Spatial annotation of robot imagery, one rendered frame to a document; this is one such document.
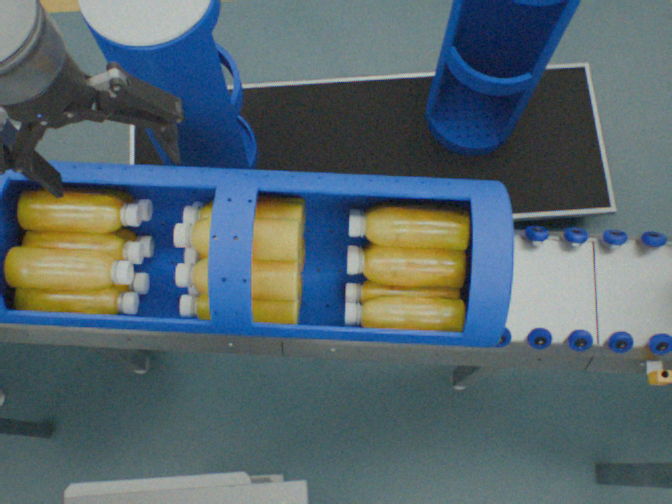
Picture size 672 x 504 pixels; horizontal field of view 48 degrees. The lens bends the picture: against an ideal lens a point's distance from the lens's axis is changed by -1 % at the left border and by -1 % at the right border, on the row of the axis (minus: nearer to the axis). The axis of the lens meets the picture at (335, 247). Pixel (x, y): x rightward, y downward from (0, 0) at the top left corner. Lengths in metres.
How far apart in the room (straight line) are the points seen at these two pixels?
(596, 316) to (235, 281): 0.72
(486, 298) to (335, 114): 1.37
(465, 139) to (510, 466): 1.01
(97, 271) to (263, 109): 1.28
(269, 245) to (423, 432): 1.27
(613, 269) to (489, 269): 0.44
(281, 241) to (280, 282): 0.07
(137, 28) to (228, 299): 0.64
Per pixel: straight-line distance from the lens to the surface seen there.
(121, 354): 2.13
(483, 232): 1.19
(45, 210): 1.37
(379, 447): 2.35
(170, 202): 1.45
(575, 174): 2.48
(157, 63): 1.64
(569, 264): 1.54
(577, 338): 1.46
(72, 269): 1.31
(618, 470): 2.30
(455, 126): 2.45
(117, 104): 0.76
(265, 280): 1.24
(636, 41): 2.95
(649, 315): 1.57
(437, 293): 1.35
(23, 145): 0.79
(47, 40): 0.65
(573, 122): 2.55
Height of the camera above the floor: 2.34
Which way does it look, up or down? 74 degrees down
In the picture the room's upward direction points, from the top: straight up
